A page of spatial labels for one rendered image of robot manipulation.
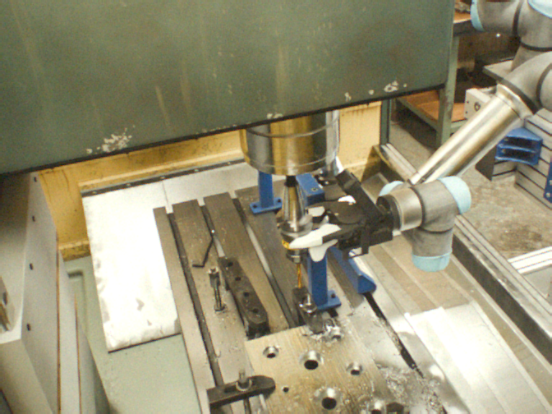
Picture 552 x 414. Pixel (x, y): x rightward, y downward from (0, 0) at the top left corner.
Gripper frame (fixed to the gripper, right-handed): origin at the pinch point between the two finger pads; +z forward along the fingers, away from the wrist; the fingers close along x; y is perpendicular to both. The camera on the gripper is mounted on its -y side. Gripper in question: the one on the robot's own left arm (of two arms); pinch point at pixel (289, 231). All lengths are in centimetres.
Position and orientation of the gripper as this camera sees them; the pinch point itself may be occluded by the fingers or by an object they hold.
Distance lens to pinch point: 108.5
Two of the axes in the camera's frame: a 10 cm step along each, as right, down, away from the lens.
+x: -3.4, -5.0, 8.0
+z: -9.4, 2.4, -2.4
